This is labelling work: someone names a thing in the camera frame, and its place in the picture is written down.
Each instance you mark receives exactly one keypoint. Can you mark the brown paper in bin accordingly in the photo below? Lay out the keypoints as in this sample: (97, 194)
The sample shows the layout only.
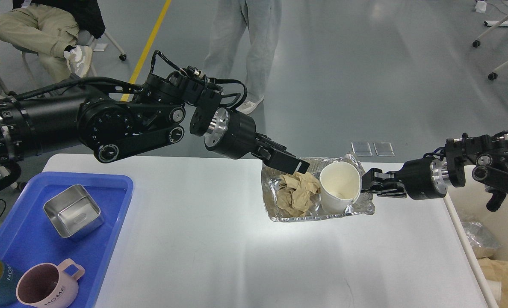
(496, 273)

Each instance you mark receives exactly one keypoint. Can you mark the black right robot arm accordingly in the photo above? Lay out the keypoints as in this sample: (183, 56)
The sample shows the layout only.
(489, 156)

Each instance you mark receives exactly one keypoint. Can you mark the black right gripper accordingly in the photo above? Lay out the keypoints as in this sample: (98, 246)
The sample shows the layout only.
(425, 178)

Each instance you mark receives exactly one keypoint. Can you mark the floor plate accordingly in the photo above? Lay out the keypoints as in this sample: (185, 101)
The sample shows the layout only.
(384, 149)
(362, 149)

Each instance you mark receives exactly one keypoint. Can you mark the floor plate left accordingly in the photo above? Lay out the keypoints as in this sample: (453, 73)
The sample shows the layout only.
(362, 149)

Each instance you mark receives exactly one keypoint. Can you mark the seated person khaki trousers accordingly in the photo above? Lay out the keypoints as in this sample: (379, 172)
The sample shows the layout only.
(50, 28)

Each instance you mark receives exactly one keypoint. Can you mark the white paper cup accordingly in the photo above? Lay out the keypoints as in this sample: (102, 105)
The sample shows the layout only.
(340, 187)

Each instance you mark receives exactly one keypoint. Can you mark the floor plate right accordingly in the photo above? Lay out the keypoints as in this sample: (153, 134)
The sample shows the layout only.
(384, 149)

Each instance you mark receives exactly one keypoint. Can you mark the blue plastic tray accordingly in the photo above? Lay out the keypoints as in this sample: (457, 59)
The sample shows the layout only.
(27, 237)

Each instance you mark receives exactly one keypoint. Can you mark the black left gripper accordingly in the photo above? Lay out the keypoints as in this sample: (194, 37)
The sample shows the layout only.
(233, 135)

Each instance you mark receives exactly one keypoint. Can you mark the pink mug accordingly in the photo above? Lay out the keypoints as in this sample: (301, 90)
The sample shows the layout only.
(47, 285)

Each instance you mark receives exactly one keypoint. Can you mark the white plastic bin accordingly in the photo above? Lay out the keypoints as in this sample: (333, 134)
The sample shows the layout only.
(467, 204)

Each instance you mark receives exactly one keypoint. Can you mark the standing person grey jeans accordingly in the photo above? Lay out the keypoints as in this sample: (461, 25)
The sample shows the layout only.
(262, 19)

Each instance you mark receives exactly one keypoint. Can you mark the brown paper ball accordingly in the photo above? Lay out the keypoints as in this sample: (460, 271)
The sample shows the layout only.
(295, 192)

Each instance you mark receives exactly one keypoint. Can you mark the crumpled foil in bin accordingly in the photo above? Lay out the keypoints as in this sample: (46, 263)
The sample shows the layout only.
(481, 240)

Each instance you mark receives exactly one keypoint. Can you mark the stainless steel rectangular container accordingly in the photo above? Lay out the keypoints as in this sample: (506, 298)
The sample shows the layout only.
(74, 213)

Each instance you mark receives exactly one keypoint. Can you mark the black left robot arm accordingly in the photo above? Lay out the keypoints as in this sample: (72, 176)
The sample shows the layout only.
(118, 120)

